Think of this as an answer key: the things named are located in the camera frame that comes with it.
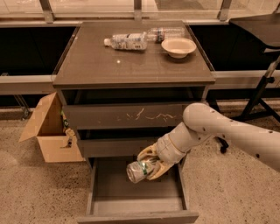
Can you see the clear bottle dark label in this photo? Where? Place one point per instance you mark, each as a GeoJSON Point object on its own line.
{"type": "Point", "coordinates": [159, 34]}

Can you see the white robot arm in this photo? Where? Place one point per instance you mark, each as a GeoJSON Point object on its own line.
{"type": "Point", "coordinates": [201, 122]}

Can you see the labelled clear water bottle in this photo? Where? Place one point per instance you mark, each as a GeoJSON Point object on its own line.
{"type": "Point", "coordinates": [129, 41]}

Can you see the green silver 7up can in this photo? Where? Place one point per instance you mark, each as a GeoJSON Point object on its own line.
{"type": "Point", "coordinates": [140, 170]}

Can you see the black rolling stand table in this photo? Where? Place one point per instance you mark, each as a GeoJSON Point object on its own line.
{"type": "Point", "coordinates": [243, 55]}

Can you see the middle grey drawer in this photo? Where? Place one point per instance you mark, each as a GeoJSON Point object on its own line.
{"type": "Point", "coordinates": [113, 147]}

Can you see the white paper bowl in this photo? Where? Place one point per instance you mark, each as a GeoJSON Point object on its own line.
{"type": "Point", "coordinates": [178, 48]}

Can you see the open cardboard box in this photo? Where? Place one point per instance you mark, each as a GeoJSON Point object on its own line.
{"type": "Point", "coordinates": [46, 125]}

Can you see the top grey drawer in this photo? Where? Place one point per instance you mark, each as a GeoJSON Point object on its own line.
{"type": "Point", "coordinates": [122, 116]}

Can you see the bottom grey open drawer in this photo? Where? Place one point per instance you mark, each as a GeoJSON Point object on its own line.
{"type": "Point", "coordinates": [114, 199]}

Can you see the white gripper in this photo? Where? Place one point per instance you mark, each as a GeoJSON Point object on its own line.
{"type": "Point", "coordinates": [166, 149]}

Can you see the metal window ledge rail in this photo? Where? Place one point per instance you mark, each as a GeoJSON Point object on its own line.
{"type": "Point", "coordinates": [27, 84]}

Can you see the dark grey drawer cabinet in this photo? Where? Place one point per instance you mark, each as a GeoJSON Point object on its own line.
{"type": "Point", "coordinates": [92, 73]}

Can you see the items inside cardboard box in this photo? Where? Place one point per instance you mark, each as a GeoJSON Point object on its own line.
{"type": "Point", "coordinates": [67, 130]}

